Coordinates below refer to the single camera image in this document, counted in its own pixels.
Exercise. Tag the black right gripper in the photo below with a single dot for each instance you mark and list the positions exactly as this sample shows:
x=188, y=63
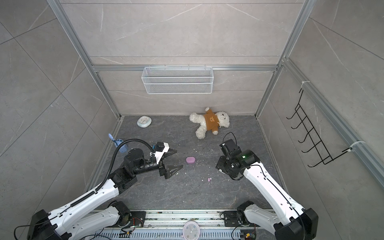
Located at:
x=220, y=164

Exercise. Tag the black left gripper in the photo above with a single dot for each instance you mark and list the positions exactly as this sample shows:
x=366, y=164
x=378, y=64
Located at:
x=163, y=171

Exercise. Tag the pink oval earbud case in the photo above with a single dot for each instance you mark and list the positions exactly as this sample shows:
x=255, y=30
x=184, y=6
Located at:
x=190, y=160

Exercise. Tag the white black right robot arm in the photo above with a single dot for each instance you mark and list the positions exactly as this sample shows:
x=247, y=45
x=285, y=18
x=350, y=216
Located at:
x=289, y=220

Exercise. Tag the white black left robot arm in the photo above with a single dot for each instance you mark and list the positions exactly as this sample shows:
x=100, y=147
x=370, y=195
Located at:
x=72, y=221

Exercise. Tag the white teddy bear brown hoodie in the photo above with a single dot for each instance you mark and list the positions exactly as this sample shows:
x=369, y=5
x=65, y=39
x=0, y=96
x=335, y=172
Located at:
x=209, y=121

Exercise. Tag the light blue round clock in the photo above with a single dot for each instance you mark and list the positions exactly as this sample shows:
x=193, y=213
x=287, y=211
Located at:
x=144, y=122

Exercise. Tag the white wire mesh basket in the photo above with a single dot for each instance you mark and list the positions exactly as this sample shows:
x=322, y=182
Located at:
x=178, y=80

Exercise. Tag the black wire hook rack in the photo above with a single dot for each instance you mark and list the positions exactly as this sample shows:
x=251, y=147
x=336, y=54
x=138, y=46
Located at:
x=313, y=136

